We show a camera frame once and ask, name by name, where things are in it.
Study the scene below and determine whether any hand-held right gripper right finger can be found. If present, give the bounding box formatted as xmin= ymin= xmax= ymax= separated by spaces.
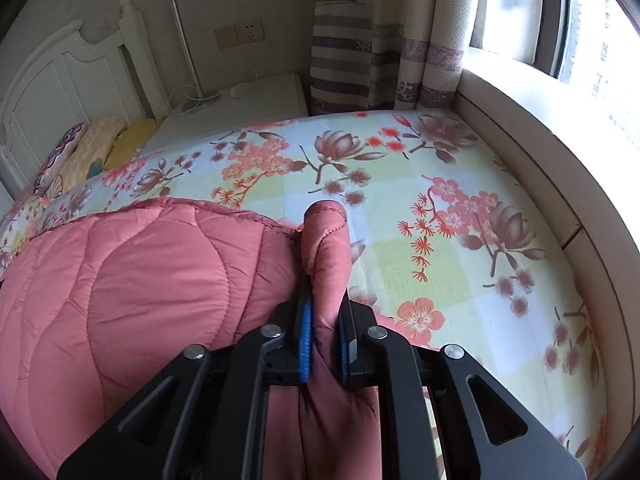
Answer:
xmin=337 ymin=290 xmax=586 ymax=480

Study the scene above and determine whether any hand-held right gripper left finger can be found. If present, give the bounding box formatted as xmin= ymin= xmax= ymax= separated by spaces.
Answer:
xmin=57 ymin=272 xmax=313 ymax=480

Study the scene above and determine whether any pink quilted coat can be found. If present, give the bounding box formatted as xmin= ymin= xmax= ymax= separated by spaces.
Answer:
xmin=0 ymin=197 xmax=386 ymax=480

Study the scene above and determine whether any bed with floral sheet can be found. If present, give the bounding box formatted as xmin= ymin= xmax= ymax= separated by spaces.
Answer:
xmin=0 ymin=110 xmax=608 ymax=480

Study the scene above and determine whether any white nightstand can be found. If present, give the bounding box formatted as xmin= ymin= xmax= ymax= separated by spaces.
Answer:
xmin=142 ymin=72 xmax=308 ymax=153

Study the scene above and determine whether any yellow pillow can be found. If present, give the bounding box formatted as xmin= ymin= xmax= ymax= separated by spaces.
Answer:
xmin=102 ymin=119 xmax=158 ymax=171

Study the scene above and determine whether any beige window ledge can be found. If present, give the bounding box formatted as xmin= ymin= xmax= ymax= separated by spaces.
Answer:
xmin=452 ymin=47 xmax=640 ymax=461

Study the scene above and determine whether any beige pillow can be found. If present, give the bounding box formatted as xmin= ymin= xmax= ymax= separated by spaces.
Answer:
xmin=50 ymin=116 xmax=128 ymax=193

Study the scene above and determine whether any colourful patterned pillow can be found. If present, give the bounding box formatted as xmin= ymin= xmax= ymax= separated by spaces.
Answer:
xmin=32 ymin=124 xmax=86 ymax=196

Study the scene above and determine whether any printed striped curtain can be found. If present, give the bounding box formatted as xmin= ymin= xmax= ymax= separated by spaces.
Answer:
xmin=310 ymin=0 xmax=488 ymax=113

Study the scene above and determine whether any white pole lamp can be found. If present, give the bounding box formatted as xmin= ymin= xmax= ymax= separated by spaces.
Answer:
xmin=169 ymin=0 xmax=223 ymax=113

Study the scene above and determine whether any white wooden headboard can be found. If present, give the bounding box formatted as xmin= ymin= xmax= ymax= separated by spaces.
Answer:
xmin=0 ymin=0 xmax=168 ymax=186

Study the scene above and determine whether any dark framed window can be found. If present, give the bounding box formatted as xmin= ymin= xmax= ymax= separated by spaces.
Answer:
xmin=470 ymin=0 xmax=640 ymax=126

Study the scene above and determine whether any white charger with cable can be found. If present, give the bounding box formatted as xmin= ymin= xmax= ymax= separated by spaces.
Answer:
xmin=227 ymin=65 xmax=261 ymax=100

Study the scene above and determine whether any beige wall socket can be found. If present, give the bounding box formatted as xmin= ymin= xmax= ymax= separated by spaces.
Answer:
xmin=215 ymin=19 xmax=264 ymax=48

